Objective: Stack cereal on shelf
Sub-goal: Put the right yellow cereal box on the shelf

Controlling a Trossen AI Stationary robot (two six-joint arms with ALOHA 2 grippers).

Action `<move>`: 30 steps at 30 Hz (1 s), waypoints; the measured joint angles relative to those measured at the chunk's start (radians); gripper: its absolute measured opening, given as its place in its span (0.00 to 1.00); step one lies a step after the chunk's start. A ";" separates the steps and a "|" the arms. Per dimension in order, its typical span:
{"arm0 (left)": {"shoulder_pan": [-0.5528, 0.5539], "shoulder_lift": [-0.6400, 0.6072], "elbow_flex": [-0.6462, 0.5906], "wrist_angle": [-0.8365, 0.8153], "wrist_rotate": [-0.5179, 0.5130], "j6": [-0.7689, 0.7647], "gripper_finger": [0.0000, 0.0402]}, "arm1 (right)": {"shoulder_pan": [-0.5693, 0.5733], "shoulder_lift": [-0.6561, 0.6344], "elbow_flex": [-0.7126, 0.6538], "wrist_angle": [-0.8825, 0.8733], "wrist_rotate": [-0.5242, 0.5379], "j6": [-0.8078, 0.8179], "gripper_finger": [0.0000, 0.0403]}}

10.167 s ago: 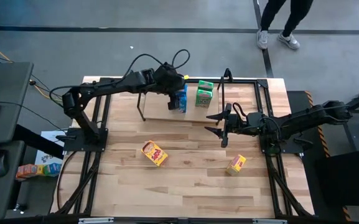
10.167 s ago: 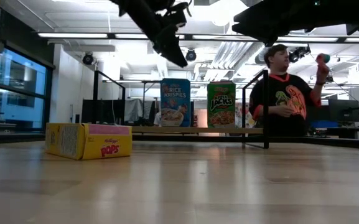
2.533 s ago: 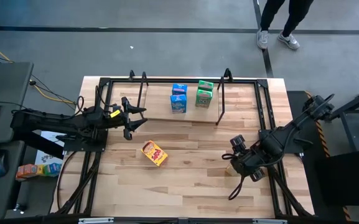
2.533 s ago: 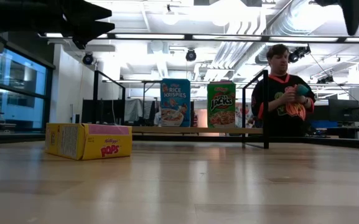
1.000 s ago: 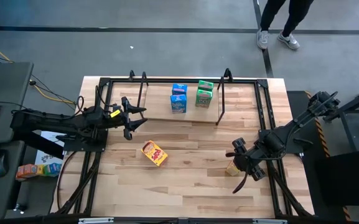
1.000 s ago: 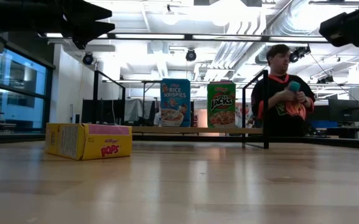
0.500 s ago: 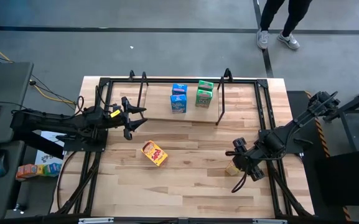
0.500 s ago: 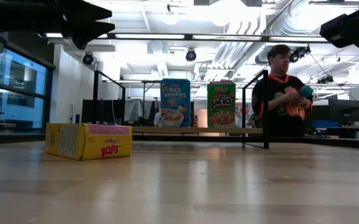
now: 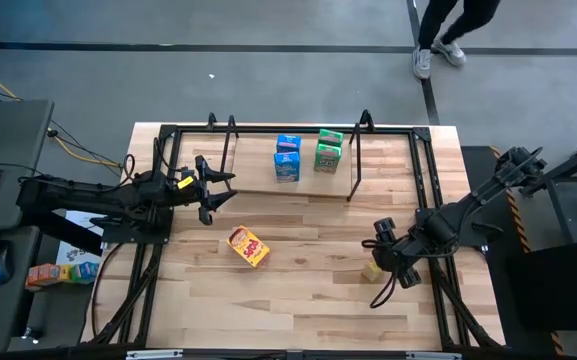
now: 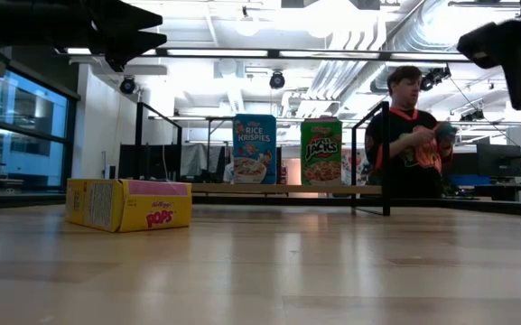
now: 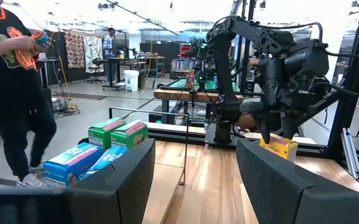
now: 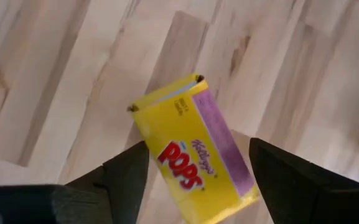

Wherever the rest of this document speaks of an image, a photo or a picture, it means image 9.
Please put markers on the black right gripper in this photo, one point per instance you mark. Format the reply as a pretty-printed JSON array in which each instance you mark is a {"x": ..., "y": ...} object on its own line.
[{"x": 399, "y": 250}]

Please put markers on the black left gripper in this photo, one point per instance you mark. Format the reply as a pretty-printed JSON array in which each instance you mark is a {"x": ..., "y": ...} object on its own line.
[{"x": 203, "y": 192}]

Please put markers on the yellow Pops cereal box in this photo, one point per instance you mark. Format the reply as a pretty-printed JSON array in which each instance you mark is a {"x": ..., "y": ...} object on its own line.
[
  {"x": 370, "y": 272},
  {"x": 249, "y": 246}
]

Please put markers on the blue Rice Krispies cereal box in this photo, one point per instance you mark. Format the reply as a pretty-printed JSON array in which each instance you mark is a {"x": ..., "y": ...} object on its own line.
[
  {"x": 287, "y": 167},
  {"x": 288, "y": 144}
]

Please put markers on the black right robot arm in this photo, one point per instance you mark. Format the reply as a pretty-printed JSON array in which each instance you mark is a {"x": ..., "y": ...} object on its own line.
[{"x": 478, "y": 197}]

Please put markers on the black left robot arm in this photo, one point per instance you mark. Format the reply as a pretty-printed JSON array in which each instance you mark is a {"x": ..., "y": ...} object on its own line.
[{"x": 83, "y": 197}]

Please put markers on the yellow tag on arm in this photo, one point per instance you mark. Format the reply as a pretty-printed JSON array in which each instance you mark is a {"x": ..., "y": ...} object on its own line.
[{"x": 185, "y": 182}]

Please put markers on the black metal shelf support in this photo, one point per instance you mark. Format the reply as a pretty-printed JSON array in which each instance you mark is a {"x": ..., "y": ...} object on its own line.
[
  {"x": 228, "y": 150},
  {"x": 357, "y": 165}
]

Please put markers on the wooden shelf board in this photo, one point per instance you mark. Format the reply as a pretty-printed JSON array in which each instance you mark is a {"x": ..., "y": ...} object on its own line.
[{"x": 258, "y": 170}]

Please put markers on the blue spare cereal box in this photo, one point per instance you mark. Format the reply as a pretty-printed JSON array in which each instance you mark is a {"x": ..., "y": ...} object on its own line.
[{"x": 90, "y": 270}]

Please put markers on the green spare cereal box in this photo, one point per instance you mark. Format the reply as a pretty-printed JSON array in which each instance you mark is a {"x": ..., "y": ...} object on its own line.
[{"x": 76, "y": 273}]

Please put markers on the yellow spare cereal box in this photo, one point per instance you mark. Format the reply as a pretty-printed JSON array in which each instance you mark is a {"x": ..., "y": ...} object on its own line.
[{"x": 64, "y": 273}]

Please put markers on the orange spare cereal box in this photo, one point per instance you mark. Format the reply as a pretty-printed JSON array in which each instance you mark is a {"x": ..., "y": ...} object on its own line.
[{"x": 43, "y": 274}]

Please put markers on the black hazard-striped platform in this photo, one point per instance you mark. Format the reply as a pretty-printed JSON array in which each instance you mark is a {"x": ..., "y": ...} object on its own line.
[{"x": 498, "y": 300}]

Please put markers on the white printed carton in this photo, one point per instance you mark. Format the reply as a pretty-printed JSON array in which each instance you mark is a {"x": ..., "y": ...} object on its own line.
[{"x": 75, "y": 254}]

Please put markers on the black cart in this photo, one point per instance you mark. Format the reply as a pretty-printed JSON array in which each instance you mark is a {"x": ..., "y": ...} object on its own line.
[{"x": 558, "y": 290}]

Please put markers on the person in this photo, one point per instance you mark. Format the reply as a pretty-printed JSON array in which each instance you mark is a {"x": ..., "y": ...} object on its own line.
[{"x": 438, "y": 20}]

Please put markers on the black aluminium table frame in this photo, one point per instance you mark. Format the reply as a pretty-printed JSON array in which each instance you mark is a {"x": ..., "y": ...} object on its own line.
[{"x": 268, "y": 129}]

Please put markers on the silver bracket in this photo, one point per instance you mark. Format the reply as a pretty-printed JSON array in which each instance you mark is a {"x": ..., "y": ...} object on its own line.
[
  {"x": 154, "y": 354},
  {"x": 433, "y": 356}
]

